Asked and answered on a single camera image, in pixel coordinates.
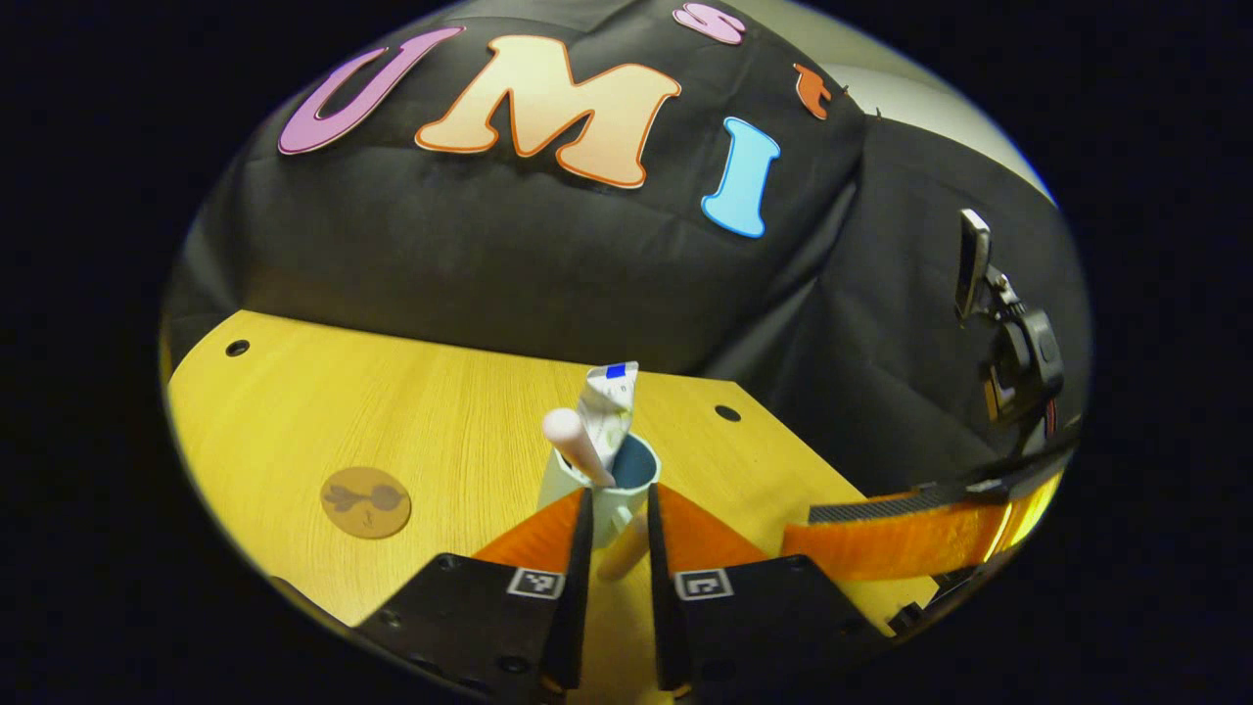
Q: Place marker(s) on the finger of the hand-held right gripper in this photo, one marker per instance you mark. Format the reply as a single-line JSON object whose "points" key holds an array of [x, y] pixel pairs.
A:
{"points": [[881, 505]]}

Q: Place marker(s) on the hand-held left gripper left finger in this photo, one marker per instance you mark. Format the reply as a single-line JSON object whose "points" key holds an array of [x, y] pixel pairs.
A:
{"points": [[573, 587]]}

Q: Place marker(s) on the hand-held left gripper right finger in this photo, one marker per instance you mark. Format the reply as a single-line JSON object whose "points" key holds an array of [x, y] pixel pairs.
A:
{"points": [[666, 587]]}

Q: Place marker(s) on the pink toothbrush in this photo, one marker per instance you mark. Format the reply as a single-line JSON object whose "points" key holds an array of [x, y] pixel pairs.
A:
{"points": [[573, 436]]}

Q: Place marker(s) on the white toothpaste tube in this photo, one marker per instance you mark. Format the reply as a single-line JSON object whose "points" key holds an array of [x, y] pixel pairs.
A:
{"points": [[607, 401]]}

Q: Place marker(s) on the round brown coaster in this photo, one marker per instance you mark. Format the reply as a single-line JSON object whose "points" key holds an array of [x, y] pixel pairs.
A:
{"points": [[367, 501]]}

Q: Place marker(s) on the black backdrop cloth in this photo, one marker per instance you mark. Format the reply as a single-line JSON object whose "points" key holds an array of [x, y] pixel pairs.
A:
{"points": [[538, 245]]}

